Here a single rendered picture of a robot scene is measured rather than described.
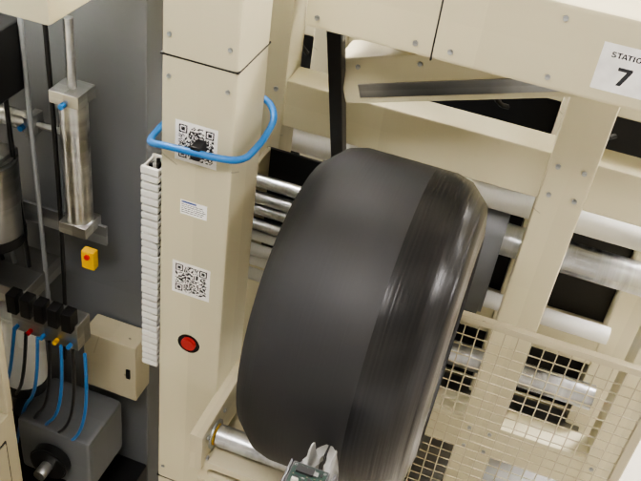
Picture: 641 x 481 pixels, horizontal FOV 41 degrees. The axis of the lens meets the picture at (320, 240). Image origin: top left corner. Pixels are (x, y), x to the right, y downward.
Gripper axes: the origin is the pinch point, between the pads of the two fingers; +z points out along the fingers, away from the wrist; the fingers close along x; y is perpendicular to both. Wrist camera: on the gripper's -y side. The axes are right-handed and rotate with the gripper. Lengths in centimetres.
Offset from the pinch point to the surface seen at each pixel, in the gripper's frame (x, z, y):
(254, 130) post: 28, 31, 35
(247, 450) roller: 18.0, 15.1, -25.5
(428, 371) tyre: -11.5, 8.4, 16.2
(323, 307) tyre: 6.3, 8.2, 22.1
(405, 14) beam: 10, 48, 54
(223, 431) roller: 23.8, 16.5, -24.4
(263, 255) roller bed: 35, 62, -17
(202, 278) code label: 32.5, 22.4, 7.0
